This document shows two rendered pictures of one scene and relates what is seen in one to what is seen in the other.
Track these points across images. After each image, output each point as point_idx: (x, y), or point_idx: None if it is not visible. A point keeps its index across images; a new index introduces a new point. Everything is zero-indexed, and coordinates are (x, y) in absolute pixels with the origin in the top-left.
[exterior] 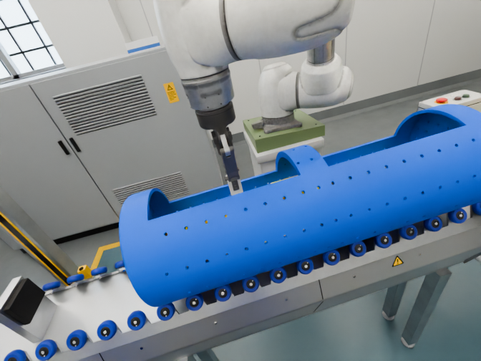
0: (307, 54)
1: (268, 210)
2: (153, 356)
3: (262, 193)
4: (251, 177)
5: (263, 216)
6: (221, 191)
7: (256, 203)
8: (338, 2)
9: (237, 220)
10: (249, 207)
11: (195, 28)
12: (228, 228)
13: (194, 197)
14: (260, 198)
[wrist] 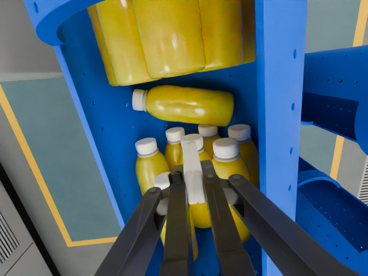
0: None
1: (299, 99)
2: None
3: (279, 111)
4: (78, 111)
5: (299, 111)
6: (109, 171)
7: (289, 127)
8: None
9: (295, 162)
10: (290, 143)
11: None
12: (296, 177)
13: (123, 217)
14: (285, 118)
